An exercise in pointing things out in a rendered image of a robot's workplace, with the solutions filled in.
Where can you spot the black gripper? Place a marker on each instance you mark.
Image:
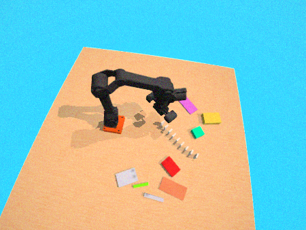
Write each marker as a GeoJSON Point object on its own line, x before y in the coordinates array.
{"type": "Point", "coordinates": [162, 109]}

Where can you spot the yellow block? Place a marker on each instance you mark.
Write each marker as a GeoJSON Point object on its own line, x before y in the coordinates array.
{"type": "Point", "coordinates": [211, 118]}

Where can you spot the green flat block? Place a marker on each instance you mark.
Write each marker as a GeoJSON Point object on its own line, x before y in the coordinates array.
{"type": "Point", "coordinates": [197, 132]}

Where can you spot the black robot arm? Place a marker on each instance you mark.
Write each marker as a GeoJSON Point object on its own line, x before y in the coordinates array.
{"type": "Point", "coordinates": [162, 87]}

